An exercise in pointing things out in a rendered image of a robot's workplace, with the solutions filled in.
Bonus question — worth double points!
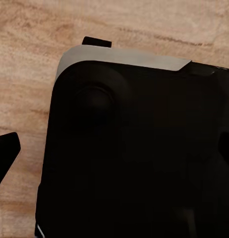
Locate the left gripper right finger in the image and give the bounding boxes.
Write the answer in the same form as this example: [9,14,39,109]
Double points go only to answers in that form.
[218,132,229,165]

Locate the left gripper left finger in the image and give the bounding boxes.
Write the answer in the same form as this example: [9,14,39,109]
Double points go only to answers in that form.
[0,132,21,183]

